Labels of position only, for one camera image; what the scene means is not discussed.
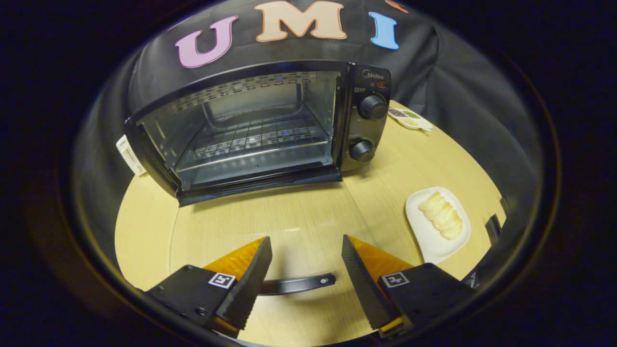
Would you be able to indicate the black toaster oven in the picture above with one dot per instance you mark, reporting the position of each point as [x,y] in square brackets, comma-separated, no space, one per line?
[366,130]

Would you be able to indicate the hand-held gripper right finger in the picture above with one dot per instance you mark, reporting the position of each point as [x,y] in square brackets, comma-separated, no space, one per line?
[364,284]

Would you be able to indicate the white oval plate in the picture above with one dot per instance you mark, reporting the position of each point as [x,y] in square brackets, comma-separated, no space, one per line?
[434,241]

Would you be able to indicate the dark chair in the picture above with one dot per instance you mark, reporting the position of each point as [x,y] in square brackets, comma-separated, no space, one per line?
[494,229]

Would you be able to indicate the white pop-up toaster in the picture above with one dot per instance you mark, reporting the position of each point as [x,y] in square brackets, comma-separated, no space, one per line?
[129,156]

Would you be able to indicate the small white divided dish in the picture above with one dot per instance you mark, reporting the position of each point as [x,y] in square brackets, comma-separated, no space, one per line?
[412,119]

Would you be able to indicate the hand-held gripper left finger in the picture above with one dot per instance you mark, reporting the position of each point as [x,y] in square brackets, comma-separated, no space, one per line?
[250,284]

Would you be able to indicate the pale yellow pastry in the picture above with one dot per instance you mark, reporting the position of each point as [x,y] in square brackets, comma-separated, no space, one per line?
[442,216]

